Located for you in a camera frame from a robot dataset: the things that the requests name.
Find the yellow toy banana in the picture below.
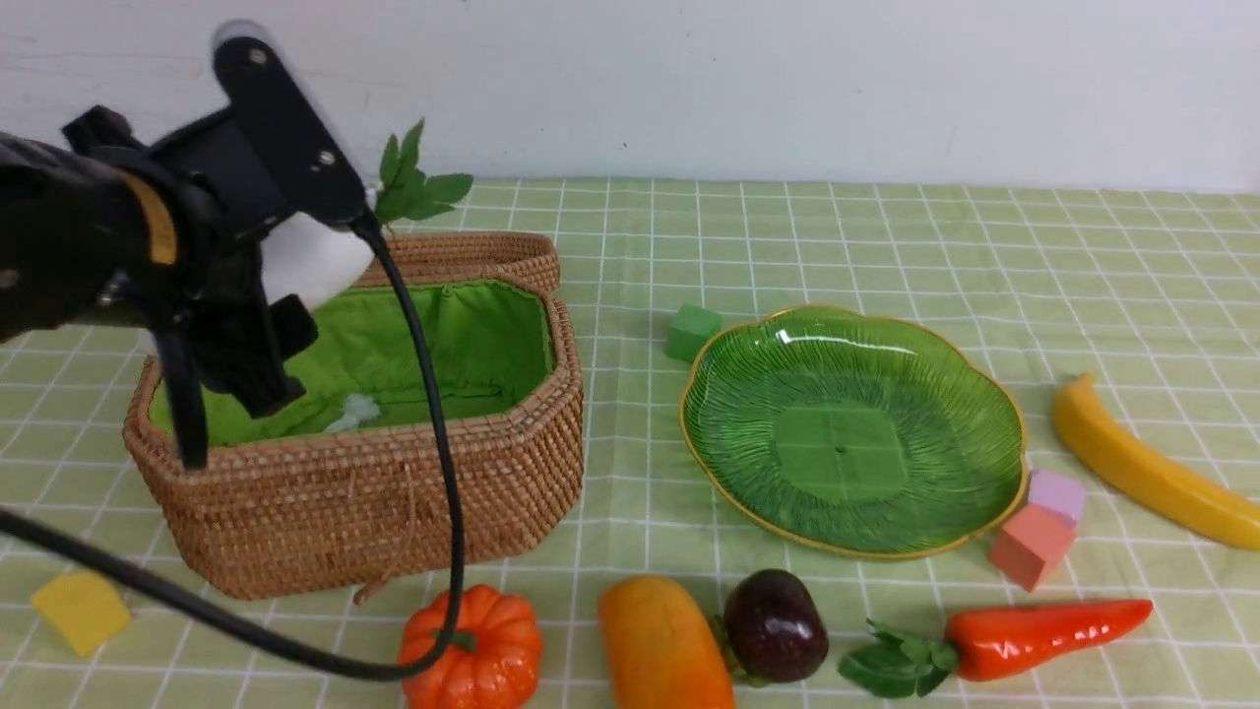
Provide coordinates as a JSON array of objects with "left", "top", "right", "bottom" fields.
[{"left": 1050, "top": 373, "right": 1259, "bottom": 552}]

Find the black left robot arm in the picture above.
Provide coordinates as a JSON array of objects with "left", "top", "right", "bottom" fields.
[{"left": 1, "top": 106, "right": 318, "bottom": 418}]

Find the orange toy mango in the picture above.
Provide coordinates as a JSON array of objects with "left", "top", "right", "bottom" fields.
[{"left": 599, "top": 576, "right": 736, "bottom": 708}]

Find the green checkered tablecloth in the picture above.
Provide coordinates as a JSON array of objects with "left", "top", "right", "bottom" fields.
[{"left": 1, "top": 179, "right": 1259, "bottom": 708}]

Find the yellow foam cube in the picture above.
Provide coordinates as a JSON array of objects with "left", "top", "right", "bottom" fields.
[{"left": 32, "top": 570, "right": 132, "bottom": 657}]

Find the woven rattan basket lid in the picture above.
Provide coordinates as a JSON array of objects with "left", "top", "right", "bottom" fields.
[{"left": 387, "top": 230, "right": 561, "bottom": 292}]

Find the woven rattan basket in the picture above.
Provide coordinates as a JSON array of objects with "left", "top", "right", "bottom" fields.
[{"left": 122, "top": 277, "right": 585, "bottom": 599}]

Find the white toy radish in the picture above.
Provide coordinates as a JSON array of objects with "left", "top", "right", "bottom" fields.
[{"left": 261, "top": 118, "right": 473, "bottom": 311}]

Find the green glass leaf plate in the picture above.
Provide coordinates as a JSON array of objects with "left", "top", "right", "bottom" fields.
[{"left": 678, "top": 305, "right": 1029, "bottom": 560}]

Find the orange toy pumpkin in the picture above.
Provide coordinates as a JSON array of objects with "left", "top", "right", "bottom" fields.
[{"left": 404, "top": 584, "right": 543, "bottom": 708}]

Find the dark purple toy mangosteen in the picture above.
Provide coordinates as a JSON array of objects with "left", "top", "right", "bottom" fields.
[{"left": 711, "top": 568, "right": 832, "bottom": 686}]

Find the green foam cube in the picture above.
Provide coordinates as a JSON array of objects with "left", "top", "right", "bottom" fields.
[{"left": 664, "top": 302, "right": 725, "bottom": 364}]

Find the pink foam cube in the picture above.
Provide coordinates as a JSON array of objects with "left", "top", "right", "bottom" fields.
[{"left": 1027, "top": 470, "right": 1087, "bottom": 529}]

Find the black left camera cable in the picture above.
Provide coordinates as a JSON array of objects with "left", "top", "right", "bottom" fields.
[{"left": 0, "top": 212, "right": 467, "bottom": 683}]

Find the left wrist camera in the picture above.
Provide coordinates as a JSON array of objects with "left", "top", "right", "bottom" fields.
[{"left": 210, "top": 19, "right": 372, "bottom": 227}]

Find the red toy carrot with leaves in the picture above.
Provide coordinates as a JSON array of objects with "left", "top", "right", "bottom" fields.
[{"left": 837, "top": 599, "right": 1154, "bottom": 699}]

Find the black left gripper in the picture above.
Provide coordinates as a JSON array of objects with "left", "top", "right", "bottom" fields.
[{"left": 62, "top": 106, "right": 318, "bottom": 419}]

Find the salmon foam cube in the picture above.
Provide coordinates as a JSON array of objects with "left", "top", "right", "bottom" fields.
[{"left": 988, "top": 504, "right": 1076, "bottom": 592}]

